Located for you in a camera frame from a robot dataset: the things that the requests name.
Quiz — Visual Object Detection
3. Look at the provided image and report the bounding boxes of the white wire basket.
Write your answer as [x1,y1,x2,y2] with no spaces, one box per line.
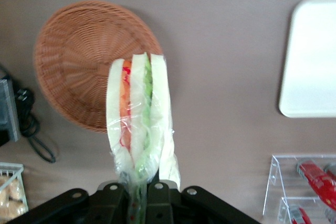
[0,162,29,222]

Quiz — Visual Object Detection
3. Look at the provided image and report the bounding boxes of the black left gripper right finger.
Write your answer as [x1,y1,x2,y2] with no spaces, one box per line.
[146,180,261,224]

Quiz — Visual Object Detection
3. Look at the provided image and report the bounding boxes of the clear acrylic bottle rack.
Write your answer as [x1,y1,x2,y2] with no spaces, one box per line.
[262,154,336,224]

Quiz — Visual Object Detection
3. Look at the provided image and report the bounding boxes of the cream plastic tray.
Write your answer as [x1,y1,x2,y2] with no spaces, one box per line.
[278,0,336,119]

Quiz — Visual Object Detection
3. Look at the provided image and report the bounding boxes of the brown round wicker basket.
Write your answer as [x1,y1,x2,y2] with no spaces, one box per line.
[33,0,164,134]

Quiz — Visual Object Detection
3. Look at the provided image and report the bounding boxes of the black power cable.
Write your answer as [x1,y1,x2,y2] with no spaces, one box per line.
[15,87,57,164]

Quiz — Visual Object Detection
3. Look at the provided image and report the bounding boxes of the grey black power box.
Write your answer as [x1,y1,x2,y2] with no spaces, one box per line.
[0,78,22,146]

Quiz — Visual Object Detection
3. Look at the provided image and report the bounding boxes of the clear bag fried snacks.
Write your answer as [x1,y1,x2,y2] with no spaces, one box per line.
[0,176,27,220]

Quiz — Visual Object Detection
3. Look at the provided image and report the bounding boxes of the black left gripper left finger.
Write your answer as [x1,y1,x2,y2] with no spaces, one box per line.
[0,182,130,224]

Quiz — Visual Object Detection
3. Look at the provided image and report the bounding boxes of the red cola bottle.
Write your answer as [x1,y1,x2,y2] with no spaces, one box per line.
[296,160,336,210]
[288,205,313,224]

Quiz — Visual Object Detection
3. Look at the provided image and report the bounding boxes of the triangle sandwich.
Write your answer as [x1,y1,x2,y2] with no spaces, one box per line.
[104,52,182,224]

